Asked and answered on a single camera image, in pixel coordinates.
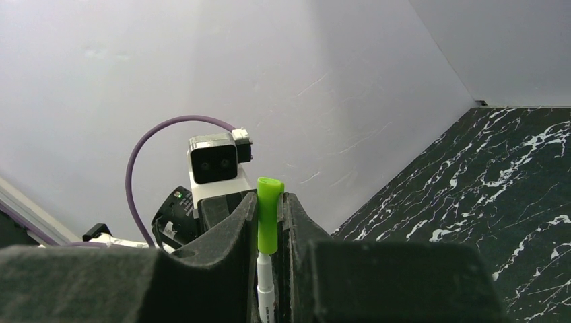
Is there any green white pen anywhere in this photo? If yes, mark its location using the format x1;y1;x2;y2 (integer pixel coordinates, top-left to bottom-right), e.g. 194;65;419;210
257;252;275;323

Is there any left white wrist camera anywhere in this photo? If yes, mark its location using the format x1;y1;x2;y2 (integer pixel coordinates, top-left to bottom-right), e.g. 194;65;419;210
187;128;253;209

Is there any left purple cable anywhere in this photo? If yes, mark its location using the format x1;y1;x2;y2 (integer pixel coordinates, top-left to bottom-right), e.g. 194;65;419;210
0;114;237;249

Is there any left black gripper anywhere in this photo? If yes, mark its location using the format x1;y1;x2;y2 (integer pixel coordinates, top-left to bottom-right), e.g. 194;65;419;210
197;189;257;237

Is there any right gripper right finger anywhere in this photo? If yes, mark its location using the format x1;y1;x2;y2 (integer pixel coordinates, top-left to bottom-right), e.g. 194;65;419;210
281;193;509;322

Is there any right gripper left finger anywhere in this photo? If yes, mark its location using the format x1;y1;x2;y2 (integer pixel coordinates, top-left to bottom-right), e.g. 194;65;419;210
1;192;259;322

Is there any aluminium frame rail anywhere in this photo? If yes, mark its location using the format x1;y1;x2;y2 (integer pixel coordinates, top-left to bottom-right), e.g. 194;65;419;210
1;178;81;246

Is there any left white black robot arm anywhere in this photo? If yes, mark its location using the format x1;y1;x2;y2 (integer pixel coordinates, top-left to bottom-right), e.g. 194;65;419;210
71;179;256;253

